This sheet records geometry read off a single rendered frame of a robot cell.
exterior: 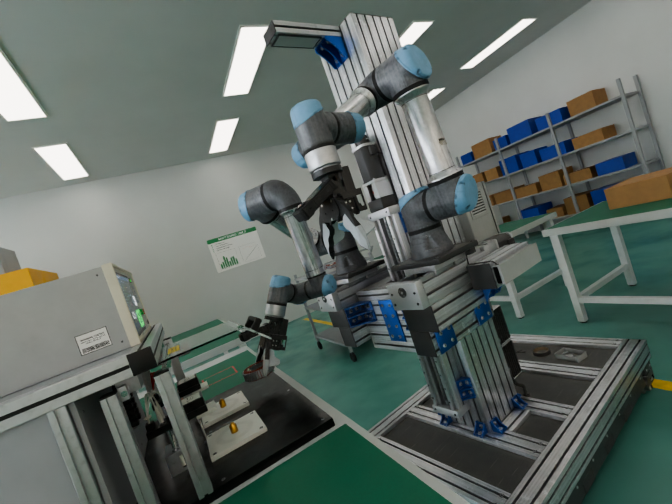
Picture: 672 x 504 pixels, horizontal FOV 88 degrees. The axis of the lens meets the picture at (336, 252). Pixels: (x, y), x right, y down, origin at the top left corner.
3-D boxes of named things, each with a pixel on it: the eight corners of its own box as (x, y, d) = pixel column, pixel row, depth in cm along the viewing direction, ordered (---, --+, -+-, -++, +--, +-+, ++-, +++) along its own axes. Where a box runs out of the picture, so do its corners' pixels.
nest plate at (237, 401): (242, 393, 128) (240, 390, 128) (250, 405, 115) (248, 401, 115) (201, 414, 122) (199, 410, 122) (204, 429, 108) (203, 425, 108)
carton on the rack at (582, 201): (580, 209, 606) (575, 193, 605) (603, 204, 574) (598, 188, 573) (568, 215, 589) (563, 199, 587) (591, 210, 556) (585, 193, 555)
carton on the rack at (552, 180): (556, 186, 630) (551, 172, 629) (576, 180, 597) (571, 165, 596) (542, 191, 614) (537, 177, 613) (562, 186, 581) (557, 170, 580)
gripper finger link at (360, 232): (390, 234, 73) (363, 206, 77) (370, 241, 70) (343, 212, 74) (385, 244, 75) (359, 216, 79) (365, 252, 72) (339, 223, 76)
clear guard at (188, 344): (253, 330, 112) (247, 313, 112) (272, 339, 90) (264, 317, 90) (143, 377, 98) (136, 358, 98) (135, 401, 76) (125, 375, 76)
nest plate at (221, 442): (255, 413, 107) (254, 409, 107) (267, 430, 93) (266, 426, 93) (206, 440, 100) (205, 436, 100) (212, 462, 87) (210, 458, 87)
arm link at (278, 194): (297, 170, 133) (342, 287, 137) (275, 180, 137) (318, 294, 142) (282, 170, 122) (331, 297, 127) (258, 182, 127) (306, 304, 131)
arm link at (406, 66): (446, 216, 122) (387, 66, 116) (487, 203, 111) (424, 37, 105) (430, 227, 114) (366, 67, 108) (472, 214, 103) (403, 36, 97)
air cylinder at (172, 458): (191, 454, 95) (184, 435, 95) (193, 466, 88) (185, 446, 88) (172, 464, 93) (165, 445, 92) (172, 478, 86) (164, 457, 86)
